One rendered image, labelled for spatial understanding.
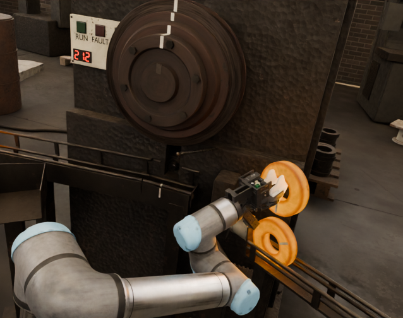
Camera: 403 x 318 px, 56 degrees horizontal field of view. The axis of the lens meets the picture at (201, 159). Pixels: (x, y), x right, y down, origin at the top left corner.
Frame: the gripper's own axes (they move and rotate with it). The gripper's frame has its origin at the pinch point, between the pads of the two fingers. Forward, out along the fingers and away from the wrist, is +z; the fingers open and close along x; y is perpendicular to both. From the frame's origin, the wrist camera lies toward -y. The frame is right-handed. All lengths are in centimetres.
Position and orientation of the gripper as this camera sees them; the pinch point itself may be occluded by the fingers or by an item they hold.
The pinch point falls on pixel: (284, 182)
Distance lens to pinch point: 108.7
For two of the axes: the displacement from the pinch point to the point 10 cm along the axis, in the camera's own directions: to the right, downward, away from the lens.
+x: -5.9, -4.1, 7.0
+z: 8.0, -4.0, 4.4
